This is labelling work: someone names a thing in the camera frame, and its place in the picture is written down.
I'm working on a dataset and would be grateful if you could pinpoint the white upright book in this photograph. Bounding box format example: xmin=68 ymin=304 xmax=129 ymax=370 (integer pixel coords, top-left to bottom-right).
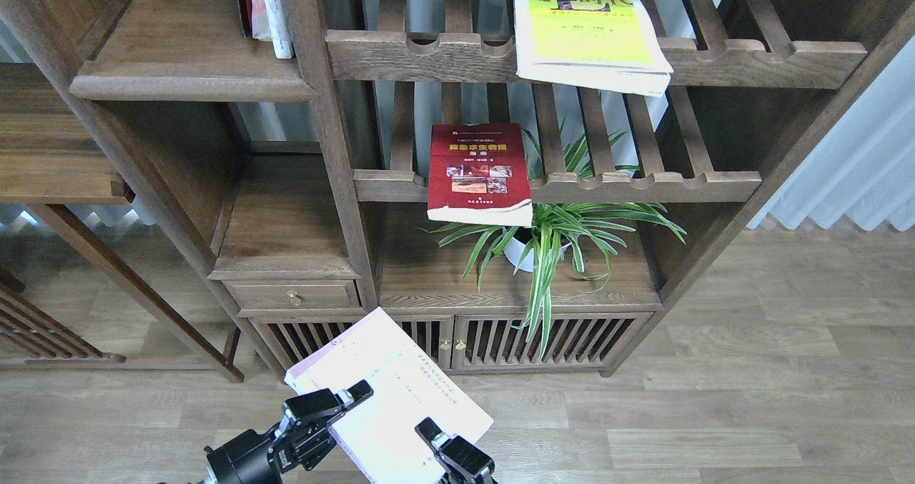
xmin=249 ymin=0 xmax=294 ymax=59

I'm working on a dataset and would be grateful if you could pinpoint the brass drawer knob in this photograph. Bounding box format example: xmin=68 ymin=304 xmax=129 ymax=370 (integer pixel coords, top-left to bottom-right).
xmin=287 ymin=290 xmax=303 ymax=307

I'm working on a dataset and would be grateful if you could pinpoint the dark wooden bookshelf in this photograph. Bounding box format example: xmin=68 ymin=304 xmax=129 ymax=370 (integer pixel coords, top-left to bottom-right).
xmin=2 ymin=0 xmax=913 ymax=376

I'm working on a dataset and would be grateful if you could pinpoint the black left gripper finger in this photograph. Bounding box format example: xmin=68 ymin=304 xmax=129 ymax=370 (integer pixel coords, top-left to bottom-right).
xmin=272 ymin=380 xmax=375 ymax=457
xmin=289 ymin=428 xmax=337 ymax=471

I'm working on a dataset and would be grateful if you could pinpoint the white plant pot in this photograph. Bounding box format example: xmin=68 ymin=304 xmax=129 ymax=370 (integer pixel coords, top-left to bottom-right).
xmin=504 ymin=227 xmax=537 ymax=272

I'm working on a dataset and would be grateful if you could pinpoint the green spider plant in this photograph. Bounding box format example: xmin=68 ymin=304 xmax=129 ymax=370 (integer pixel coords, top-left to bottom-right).
xmin=432 ymin=151 xmax=686 ymax=356

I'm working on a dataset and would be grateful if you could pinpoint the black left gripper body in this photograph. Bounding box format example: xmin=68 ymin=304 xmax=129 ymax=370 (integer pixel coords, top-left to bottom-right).
xmin=204 ymin=430 xmax=283 ymax=483

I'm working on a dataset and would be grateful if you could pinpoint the white lavender book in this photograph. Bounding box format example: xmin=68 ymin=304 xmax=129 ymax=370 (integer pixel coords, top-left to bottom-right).
xmin=285 ymin=308 xmax=493 ymax=483

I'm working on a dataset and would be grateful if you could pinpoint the white curtain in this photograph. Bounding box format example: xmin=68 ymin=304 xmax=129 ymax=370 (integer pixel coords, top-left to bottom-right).
xmin=749 ymin=41 xmax=914 ymax=231

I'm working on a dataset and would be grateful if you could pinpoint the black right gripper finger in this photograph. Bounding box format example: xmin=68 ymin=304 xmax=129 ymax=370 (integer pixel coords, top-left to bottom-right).
xmin=415 ymin=417 xmax=497 ymax=483

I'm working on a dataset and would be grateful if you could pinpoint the yellow green book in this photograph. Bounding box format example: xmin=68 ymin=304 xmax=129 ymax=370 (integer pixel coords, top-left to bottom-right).
xmin=513 ymin=0 xmax=673 ymax=97

